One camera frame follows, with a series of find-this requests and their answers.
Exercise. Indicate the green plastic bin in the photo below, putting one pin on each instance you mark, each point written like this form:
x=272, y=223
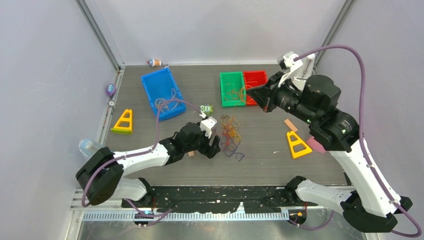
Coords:
x=232, y=89

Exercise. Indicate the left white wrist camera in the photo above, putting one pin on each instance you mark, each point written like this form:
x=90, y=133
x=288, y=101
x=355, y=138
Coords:
x=207, y=124

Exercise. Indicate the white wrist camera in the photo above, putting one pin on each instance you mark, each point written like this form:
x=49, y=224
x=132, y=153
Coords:
x=291, y=68
x=207, y=124

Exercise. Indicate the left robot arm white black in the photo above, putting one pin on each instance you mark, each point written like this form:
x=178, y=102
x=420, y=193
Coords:
x=104, y=175

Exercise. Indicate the yellow triangle block left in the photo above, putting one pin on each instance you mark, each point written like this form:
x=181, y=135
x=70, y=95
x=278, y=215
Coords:
x=124, y=124

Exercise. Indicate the yellow triangle block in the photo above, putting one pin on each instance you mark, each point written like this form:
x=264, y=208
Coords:
x=298, y=148
x=124, y=124

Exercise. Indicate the wooden block right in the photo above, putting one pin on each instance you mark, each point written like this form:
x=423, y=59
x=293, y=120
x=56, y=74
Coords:
x=290, y=125

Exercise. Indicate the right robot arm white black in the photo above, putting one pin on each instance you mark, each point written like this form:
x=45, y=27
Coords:
x=367, y=208

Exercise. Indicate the white metronome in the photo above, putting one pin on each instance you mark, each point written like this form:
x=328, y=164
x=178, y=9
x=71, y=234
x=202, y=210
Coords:
x=305, y=71

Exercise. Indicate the aluminium rail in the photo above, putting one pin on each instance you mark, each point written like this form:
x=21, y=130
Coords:
x=203, y=203

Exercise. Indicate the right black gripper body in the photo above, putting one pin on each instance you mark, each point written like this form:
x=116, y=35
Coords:
x=289, y=99

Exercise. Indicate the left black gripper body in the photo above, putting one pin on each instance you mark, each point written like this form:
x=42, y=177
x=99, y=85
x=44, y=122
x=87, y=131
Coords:
x=200, y=144

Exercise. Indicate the clear plastic container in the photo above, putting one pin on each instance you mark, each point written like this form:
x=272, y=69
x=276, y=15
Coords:
x=89, y=147

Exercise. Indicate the yellow triangle block right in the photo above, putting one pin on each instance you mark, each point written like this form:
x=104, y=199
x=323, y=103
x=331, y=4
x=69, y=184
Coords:
x=298, y=148

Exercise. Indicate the blue plastic bin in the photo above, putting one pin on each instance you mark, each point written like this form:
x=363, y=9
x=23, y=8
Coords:
x=160, y=86

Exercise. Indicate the red plastic bin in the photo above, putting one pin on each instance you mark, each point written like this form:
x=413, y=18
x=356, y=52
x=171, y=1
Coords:
x=252, y=79

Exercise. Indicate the purple round toy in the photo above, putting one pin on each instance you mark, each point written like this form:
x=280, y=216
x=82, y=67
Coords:
x=110, y=90

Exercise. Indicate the pink metronome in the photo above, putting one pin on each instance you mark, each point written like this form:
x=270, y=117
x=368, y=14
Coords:
x=315, y=145

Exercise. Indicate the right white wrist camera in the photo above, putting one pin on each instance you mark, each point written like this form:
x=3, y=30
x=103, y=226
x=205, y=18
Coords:
x=291, y=68

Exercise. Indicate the green monster toy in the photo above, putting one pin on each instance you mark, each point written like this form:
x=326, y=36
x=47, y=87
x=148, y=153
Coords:
x=206, y=109

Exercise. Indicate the small figurine toy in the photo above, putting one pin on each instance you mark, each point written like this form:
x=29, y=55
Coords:
x=154, y=63

